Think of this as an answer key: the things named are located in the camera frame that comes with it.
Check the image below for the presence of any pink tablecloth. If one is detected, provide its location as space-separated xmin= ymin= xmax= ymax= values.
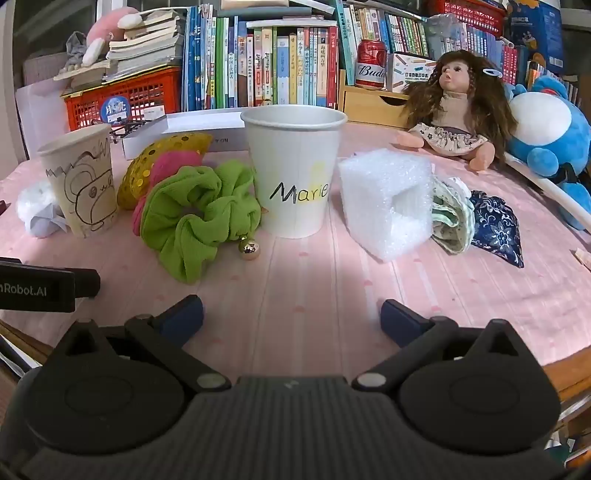
xmin=0 ymin=122 xmax=591 ymax=384

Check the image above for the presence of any green striped cloth pouch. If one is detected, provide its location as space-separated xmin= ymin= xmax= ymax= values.
xmin=429 ymin=176 xmax=476 ymax=256

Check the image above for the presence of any white cardboard box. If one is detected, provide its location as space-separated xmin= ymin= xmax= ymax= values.
xmin=122 ymin=108 xmax=252 ymax=160

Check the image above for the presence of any grey cloth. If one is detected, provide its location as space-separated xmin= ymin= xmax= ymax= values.
xmin=65 ymin=31 xmax=89 ymax=70

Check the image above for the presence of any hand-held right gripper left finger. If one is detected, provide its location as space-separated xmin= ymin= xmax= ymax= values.
xmin=46 ymin=295 xmax=232 ymax=393

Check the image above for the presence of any blue floral pouch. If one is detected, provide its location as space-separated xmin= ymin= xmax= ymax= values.
xmin=468 ymin=190 xmax=525 ymax=269

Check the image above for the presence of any blue carton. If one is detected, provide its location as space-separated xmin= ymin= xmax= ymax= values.
xmin=505 ymin=0 xmax=566 ymax=75

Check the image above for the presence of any white tube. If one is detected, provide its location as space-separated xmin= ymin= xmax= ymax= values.
xmin=503 ymin=152 xmax=591 ymax=215

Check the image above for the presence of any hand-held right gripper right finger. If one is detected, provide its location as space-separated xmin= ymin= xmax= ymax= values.
xmin=352 ymin=299 xmax=541 ymax=393

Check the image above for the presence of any brown-haired doll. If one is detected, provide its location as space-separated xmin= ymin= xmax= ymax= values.
xmin=397 ymin=50 xmax=518 ymax=174

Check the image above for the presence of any clear plastic bag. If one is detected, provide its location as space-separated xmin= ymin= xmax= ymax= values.
xmin=424 ymin=14 xmax=462 ymax=47

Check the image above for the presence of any blue plush toy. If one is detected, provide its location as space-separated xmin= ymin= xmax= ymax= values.
xmin=503 ymin=75 xmax=591 ymax=232

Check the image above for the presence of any row of upright books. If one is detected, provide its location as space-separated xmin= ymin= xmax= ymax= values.
xmin=182 ymin=0 xmax=583 ymax=112

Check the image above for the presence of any white paper cup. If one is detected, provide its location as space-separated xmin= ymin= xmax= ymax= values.
xmin=240 ymin=105 xmax=348 ymax=239

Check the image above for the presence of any pink scrunchie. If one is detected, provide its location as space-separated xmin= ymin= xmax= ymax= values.
xmin=132 ymin=150 xmax=204 ymax=236

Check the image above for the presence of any pink plush toy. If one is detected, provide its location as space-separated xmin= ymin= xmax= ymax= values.
xmin=82 ymin=7 xmax=141 ymax=65

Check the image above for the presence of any yellow sequin pouch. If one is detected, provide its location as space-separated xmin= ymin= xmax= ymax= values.
xmin=116 ymin=132 xmax=213 ymax=210

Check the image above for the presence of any black bicycle model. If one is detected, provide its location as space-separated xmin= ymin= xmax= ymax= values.
xmin=90 ymin=119 xmax=155 ymax=139

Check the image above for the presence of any red plastic basket with sticker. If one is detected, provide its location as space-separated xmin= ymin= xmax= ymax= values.
xmin=62 ymin=66 xmax=183 ymax=132

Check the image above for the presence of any white foam block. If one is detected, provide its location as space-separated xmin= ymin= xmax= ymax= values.
xmin=338 ymin=148 xmax=435 ymax=263

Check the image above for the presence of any red beer can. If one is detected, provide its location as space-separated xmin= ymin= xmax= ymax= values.
xmin=355 ymin=39 xmax=387 ymax=90

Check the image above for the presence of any brown paper cup with drawing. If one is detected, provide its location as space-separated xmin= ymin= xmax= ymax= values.
xmin=37 ymin=124 xmax=120 ymax=238

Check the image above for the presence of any white printed carton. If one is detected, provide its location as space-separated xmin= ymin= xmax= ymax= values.
xmin=385 ymin=52 xmax=437 ymax=93

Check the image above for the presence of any stack of worn books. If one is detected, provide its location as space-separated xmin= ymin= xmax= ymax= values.
xmin=53 ymin=9 xmax=185 ymax=93

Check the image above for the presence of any green scrunchie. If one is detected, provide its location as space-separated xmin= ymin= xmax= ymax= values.
xmin=140 ymin=160 xmax=263 ymax=284

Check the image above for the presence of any wooden drawer box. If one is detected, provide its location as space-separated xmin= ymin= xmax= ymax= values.
xmin=338 ymin=69 xmax=411 ymax=129

